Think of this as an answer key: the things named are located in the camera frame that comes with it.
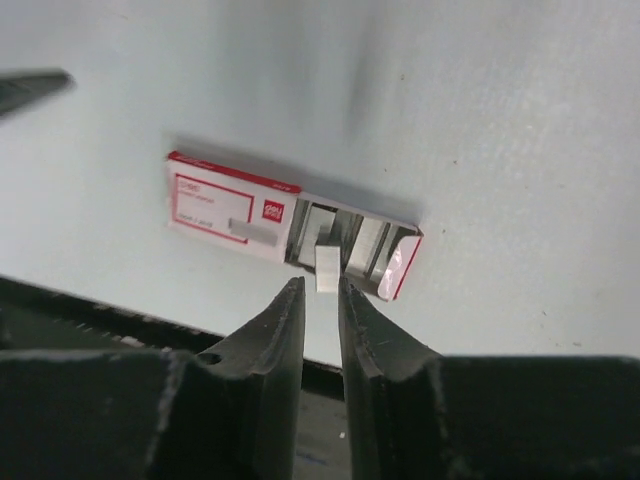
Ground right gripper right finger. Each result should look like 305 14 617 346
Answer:
338 280 639 479

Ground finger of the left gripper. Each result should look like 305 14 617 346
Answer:
0 69 75 117

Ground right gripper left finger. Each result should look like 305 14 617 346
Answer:
1 277 305 479

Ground red white staple box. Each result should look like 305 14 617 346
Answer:
166 151 424 301

